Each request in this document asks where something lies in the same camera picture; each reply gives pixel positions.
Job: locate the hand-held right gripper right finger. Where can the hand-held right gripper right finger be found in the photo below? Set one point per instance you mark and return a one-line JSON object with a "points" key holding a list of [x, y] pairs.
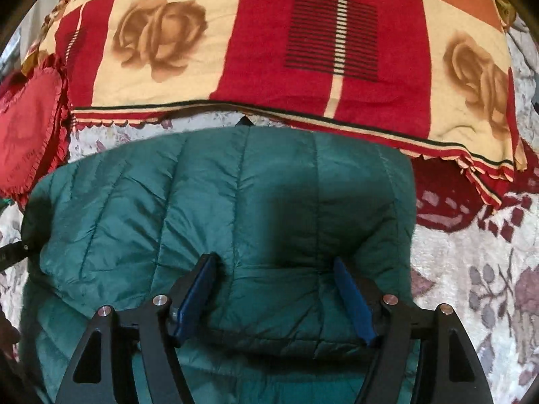
{"points": [[356, 307]]}

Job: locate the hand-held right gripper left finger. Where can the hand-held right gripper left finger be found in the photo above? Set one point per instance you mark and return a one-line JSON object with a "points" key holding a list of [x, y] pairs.
{"points": [[191, 303]]}

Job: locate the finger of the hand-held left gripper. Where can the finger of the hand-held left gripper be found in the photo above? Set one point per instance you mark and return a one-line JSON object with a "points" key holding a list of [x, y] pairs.
{"points": [[14, 256]]}

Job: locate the green quilted puffer jacket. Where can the green quilted puffer jacket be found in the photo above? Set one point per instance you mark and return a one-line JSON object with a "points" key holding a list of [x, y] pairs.
{"points": [[168, 202]]}

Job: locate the floral bedsheet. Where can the floral bedsheet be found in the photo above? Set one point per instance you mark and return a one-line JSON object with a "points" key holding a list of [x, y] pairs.
{"points": [[463, 261]]}

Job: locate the red heart-shaped pillow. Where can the red heart-shaped pillow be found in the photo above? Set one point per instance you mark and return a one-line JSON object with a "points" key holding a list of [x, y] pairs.
{"points": [[29, 126]]}

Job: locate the red checkered rose blanket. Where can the red checkered rose blanket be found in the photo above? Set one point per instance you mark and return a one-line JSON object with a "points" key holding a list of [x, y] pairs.
{"points": [[261, 50]]}

